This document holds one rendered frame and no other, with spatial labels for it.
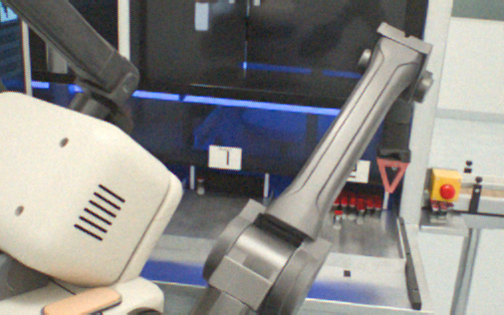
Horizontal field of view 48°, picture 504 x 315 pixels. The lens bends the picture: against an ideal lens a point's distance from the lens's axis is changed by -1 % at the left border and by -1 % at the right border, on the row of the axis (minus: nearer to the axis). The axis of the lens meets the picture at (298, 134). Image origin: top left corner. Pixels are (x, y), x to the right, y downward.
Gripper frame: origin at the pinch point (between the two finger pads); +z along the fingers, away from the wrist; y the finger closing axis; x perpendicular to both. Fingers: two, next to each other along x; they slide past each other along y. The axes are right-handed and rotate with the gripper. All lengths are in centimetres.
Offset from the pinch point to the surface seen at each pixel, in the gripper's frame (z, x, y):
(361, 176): 2.6, 4.8, 25.8
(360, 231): 16.1, 3.9, 21.0
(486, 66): -45, -143, 485
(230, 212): 15.4, 38.3, 24.1
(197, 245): 18.3, 41.9, 2.6
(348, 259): 17.7, 7.3, 2.4
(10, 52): -22, 90, 5
